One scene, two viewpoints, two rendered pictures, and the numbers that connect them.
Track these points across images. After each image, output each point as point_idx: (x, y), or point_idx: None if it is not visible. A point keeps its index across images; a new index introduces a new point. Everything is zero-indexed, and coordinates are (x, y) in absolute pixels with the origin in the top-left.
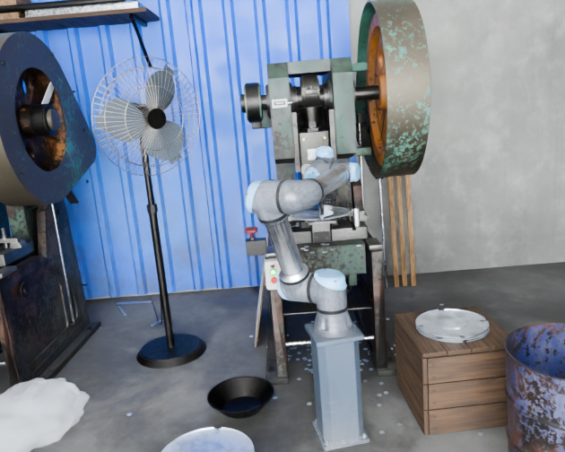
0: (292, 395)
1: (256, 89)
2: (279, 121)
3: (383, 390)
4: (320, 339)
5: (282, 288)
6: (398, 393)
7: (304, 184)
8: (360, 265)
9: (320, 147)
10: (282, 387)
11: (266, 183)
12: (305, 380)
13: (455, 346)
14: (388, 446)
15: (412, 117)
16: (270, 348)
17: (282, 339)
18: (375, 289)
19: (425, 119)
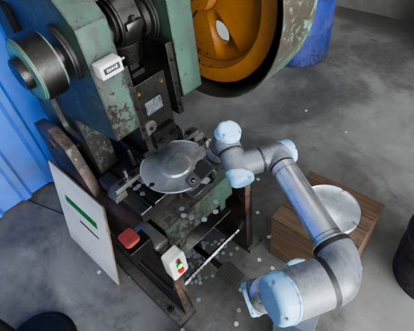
0: (215, 324)
1: (47, 50)
2: (110, 90)
3: (268, 266)
4: (306, 326)
5: (259, 313)
6: (280, 262)
7: (355, 260)
8: (227, 191)
9: (223, 128)
10: (197, 320)
11: (311, 290)
12: (205, 297)
13: (357, 236)
14: (329, 325)
15: (296, 41)
16: (140, 281)
17: (186, 292)
18: (246, 203)
19: (304, 37)
